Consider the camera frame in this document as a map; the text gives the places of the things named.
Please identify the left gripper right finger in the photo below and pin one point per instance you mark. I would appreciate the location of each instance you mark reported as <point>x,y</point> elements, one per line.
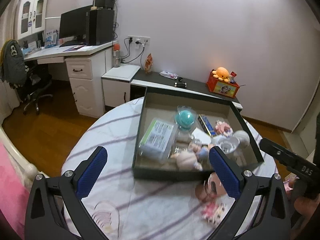
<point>271,219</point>

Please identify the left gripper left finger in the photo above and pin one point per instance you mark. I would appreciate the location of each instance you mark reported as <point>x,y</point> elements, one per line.
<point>44,220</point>

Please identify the pink white block figure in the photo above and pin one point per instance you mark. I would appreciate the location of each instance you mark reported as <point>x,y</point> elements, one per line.
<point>214,213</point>

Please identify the white astronaut figure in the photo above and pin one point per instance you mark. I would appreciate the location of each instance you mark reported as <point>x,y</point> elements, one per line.
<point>243,141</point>

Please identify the pink pig figurine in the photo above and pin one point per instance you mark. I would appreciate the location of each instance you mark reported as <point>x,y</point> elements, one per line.
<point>191,158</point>

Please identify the white power adapter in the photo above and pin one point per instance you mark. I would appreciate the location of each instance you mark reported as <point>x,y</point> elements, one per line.
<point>201,136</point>

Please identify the teal ball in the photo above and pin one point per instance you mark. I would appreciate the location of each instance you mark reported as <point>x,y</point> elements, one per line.
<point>185,118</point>

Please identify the clear plastic card box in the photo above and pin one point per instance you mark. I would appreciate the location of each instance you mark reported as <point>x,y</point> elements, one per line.
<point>157,141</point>

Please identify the white plug night light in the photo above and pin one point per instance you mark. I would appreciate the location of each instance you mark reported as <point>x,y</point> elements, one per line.
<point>228,145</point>

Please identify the person's right hand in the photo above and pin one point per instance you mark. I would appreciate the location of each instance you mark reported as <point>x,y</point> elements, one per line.
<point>305,206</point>

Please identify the pink blanket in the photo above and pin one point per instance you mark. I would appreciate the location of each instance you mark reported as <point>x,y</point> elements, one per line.
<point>14,196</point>

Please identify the striped white table cloth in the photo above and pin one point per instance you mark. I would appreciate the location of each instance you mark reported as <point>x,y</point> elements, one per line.
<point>148,209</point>

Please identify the black shallow tray box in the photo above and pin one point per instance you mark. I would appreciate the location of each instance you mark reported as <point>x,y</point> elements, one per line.
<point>162,104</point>

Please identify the red storage box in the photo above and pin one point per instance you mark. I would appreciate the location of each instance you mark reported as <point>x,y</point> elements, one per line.
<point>221,87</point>

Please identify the orange octopus plush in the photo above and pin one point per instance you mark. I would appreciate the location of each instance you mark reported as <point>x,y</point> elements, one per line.
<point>221,74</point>

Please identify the black office chair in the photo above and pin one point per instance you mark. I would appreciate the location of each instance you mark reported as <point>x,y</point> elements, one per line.
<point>35,87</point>

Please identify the grey jacket on chair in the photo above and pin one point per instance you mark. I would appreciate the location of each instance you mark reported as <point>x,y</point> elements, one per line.
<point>12,63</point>

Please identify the black white low cabinet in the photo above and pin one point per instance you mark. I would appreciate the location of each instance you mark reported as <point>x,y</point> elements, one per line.
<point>129,82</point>

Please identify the white desk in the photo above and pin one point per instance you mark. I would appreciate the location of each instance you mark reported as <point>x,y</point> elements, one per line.
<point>85,67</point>

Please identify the orange cap bottle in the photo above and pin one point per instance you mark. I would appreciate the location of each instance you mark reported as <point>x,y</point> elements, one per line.
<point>116,55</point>

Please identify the black monitor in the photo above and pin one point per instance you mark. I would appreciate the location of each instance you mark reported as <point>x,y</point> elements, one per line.
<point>73,24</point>

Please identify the black computer tower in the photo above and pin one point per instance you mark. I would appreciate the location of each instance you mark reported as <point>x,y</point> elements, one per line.
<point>99,28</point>

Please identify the white hutch cabinet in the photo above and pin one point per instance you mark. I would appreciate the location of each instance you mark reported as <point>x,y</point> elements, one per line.
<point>31,17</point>

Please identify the white bed post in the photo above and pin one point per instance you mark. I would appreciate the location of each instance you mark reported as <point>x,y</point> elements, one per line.
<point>28,169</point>

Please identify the wall power socket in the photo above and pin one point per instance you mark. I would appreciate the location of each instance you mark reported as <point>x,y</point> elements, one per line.
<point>140,39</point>

